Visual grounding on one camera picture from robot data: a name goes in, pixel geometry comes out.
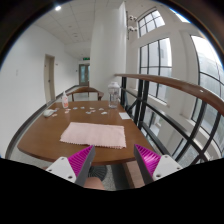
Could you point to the clear plastic water bottle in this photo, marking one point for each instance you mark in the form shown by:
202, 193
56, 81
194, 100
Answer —
113, 90

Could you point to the white paper card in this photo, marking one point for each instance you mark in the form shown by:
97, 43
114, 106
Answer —
124, 115

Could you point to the wooden handrail with black railing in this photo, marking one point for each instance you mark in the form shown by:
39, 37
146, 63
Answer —
183, 120

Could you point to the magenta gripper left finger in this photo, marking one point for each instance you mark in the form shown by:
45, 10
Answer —
74, 168

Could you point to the white crumpled tissue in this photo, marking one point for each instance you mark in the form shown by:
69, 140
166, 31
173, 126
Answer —
48, 112

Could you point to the white bottle with red label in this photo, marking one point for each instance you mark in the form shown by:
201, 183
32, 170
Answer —
65, 103

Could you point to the wooden table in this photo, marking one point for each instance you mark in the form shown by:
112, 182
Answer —
42, 139

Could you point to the grey double door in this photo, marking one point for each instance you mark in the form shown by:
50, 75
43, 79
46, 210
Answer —
84, 70

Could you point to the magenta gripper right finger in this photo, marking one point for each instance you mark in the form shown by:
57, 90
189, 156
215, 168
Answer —
153, 166

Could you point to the pink towel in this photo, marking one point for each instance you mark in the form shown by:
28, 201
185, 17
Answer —
110, 136

